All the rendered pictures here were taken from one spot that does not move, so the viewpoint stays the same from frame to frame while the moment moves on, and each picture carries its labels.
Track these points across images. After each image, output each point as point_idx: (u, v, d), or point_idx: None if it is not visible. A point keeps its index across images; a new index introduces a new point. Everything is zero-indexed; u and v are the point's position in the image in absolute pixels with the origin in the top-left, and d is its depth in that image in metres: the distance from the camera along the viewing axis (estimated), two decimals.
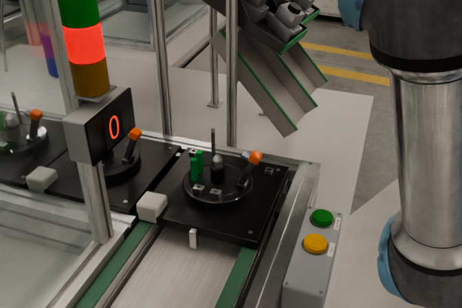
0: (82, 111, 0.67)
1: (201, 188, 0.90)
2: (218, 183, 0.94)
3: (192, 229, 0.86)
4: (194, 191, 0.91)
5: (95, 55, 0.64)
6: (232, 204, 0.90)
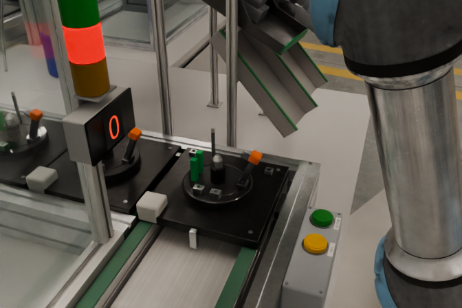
0: (82, 111, 0.67)
1: (201, 188, 0.90)
2: (218, 183, 0.94)
3: (192, 229, 0.86)
4: (194, 191, 0.91)
5: (95, 55, 0.64)
6: (232, 204, 0.90)
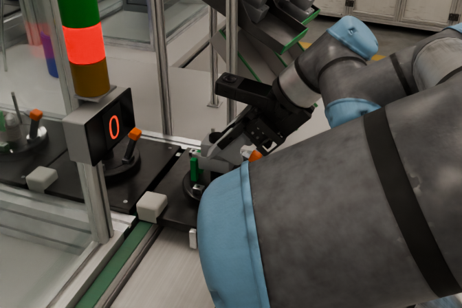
0: (82, 111, 0.67)
1: (201, 188, 0.90)
2: None
3: (192, 229, 0.86)
4: (194, 191, 0.91)
5: (95, 55, 0.64)
6: None
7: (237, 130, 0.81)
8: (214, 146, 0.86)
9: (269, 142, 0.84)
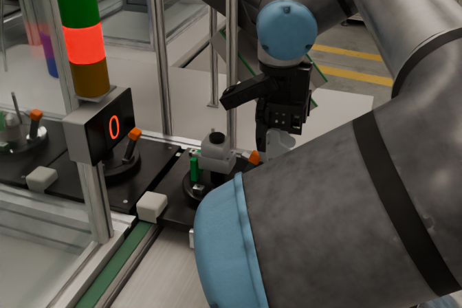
0: (82, 111, 0.67)
1: (201, 188, 0.90)
2: (218, 183, 0.94)
3: (192, 229, 0.86)
4: (194, 191, 0.91)
5: (95, 55, 0.64)
6: None
7: (258, 128, 0.80)
8: (258, 153, 0.85)
9: (297, 119, 0.80)
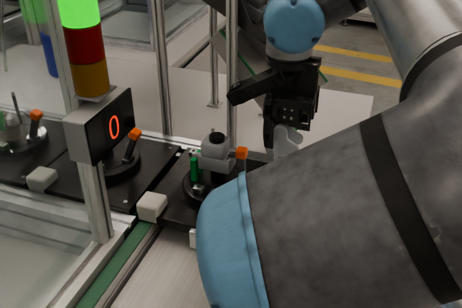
0: (82, 111, 0.67)
1: (201, 188, 0.90)
2: (218, 183, 0.94)
3: (192, 229, 0.86)
4: (194, 191, 0.91)
5: (95, 55, 0.64)
6: None
7: (266, 124, 0.79)
8: (265, 150, 0.84)
9: (305, 115, 0.79)
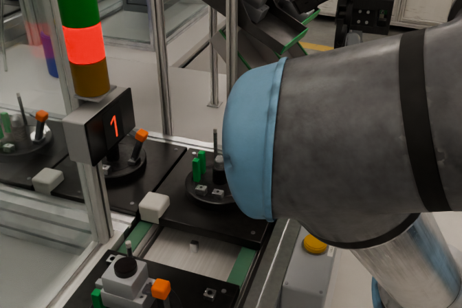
0: (82, 111, 0.67)
1: None
2: None
3: (192, 242, 0.88)
4: None
5: (95, 55, 0.64)
6: None
7: (339, 29, 0.72)
8: None
9: (382, 18, 0.72)
